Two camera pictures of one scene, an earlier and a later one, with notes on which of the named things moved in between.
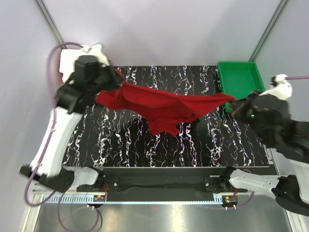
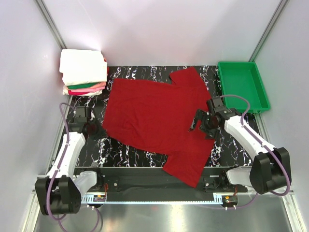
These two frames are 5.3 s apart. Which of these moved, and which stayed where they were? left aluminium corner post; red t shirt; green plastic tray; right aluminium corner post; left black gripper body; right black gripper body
Moved: right black gripper body; left black gripper body; red t shirt
Stayed: green plastic tray; right aluminium corner post; left aluminium corner post
